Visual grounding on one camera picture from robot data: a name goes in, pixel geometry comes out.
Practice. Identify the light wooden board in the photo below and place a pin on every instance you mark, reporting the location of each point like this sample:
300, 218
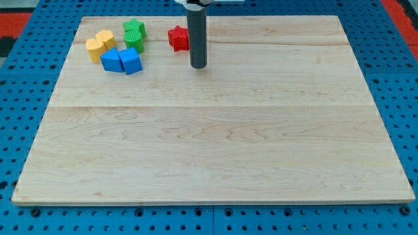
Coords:
280, 115

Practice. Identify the red star block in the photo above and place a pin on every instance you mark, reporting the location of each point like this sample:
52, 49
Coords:
178, 38

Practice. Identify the blue cube block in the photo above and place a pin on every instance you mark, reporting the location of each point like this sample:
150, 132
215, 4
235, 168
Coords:
130, 60

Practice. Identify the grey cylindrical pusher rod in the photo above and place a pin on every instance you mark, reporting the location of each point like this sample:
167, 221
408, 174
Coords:
196, 24

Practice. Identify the green cylinder block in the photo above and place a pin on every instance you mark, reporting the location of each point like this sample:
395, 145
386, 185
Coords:
134, 39

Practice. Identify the blue triangular block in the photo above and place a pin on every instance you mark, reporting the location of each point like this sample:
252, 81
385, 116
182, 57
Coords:
111, 61

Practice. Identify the green star block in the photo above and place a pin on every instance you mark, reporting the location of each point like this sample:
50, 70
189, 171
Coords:
135, 25

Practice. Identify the yellow hexagon block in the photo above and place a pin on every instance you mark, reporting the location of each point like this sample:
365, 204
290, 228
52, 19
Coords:
107, 38

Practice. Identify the yellow heart block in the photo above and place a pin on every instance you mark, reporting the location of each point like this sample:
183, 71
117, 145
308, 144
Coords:
95, 49

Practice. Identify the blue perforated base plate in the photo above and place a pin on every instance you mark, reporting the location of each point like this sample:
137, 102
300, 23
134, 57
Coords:
33, 66

